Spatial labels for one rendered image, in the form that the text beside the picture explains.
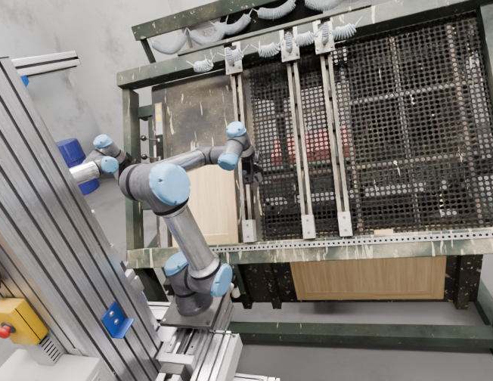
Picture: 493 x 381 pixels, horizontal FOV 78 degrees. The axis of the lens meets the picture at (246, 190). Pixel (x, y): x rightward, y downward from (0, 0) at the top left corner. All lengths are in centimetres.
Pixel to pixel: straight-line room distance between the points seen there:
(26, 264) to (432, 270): 197
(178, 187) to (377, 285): 161
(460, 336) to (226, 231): 146
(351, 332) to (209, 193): 124
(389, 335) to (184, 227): 158
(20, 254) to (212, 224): 118
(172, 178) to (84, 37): 500
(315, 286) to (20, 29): 642
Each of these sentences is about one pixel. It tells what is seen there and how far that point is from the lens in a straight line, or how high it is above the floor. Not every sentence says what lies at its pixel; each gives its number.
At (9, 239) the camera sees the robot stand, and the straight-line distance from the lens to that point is 92.
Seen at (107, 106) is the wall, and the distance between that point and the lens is 584.
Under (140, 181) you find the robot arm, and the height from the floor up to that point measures 166.
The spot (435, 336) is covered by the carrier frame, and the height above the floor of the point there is 18.
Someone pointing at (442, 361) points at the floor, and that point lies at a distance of 238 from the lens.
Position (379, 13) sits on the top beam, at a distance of 199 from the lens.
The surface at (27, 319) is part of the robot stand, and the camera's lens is 106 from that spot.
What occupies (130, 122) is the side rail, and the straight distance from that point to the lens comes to 227.
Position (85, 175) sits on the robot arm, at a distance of 143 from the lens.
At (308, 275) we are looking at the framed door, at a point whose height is 47.
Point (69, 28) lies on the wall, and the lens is 590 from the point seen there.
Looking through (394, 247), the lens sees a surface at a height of 85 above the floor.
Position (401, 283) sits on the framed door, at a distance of 221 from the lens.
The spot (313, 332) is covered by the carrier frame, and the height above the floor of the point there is 18.
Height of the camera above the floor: 194
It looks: 26 degrees down
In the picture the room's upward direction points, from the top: 15 degrees counter-clockwise
